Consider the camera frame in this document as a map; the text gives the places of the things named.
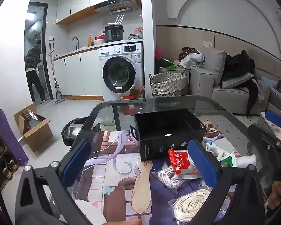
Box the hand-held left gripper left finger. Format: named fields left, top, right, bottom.
left=14, top=139, right=101, bottom=225

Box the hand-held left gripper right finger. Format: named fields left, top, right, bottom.
left=187, top=139, right=266, bottom=225

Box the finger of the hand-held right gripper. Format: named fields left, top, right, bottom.
left=247, top=123, right=281, bottom=170
left=265, top=110, right=281, bottom=143

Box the white shark plush toy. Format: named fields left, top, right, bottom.
left=206, top=142, right=257, bottom=167

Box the red and white packet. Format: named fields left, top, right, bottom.
left=168, top=149, right=200, bottom=175

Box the green and white packet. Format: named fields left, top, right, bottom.
left=218, top=152, right=237, bottom=167

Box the bagged white cable bundle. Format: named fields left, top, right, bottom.
left=158, top=165, right=202, bottom=189

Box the white rope coil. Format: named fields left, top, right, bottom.
left=168, top=189, right=213, bottom=224

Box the black cardboard box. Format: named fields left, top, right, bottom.
left=134, top=108, right=207, bottom=162

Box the person's right hand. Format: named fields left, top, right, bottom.
left=268, top=180, right=281, bottom=211

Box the grey side box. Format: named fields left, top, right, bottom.
left=257, top=111, right=281, bottom=144

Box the printed desk mat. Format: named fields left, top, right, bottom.
left=70, top=122, right=267, bottom=225

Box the black trash bin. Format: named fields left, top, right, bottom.
left=61, top=117, right=102, bottom=146

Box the grey sofa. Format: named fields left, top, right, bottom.
left=189, top=49, right=281, bottom=119

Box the brown cardboard box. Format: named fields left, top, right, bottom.
left=13, top=103, right=54, bottom=152

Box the black jacket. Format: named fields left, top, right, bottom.
left=221, top=49, right=259, bottom=118

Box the flat mop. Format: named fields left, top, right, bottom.
left=48, top=43, right=67, bottom=105

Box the purple bag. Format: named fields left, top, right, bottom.
left=0, top=106, right=29, bottom=167

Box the shoe rack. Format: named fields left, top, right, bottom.
left=0, top=117, right=19, bottom=189

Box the red box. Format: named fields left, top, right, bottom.
left=121, top=95, right=141, bottom=117

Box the grey cushion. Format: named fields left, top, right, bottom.
left=202, top=50, right=226, bottom=88

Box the white lower kitchen cabinet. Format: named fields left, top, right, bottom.
left=52, top=49, right=105, bottom=101

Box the white kitchen cabinet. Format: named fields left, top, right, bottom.
left=55, top=0, right=151, bottom=25
left=52, top=49, right=105, bottom=101

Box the wicker laundry basket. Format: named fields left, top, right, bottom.
left=149, top=72, right=188, bottom=98

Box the small open cardboard box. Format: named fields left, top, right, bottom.
left=130, top=85, right=145, bottom=99

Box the white washing machine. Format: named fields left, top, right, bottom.
left=98, top=42, right=145, bottom=102

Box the pile of clothes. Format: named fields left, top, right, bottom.
left=177, top=46, right=206, bottom=70

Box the red and white bowl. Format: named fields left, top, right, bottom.
left=93, top=35, right=106, bottom=45

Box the black pressure cooker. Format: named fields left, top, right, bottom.
left=103, top=24, right=125, bottom=43

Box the white router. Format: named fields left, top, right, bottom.
left=107, top=14, right=125, bottom=26

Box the white upper kitchen cabinet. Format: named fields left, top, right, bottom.
left=55, top=0, right=151, bottom=25

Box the range hood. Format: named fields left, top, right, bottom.
left=93, top=0, right=142, bottom=14

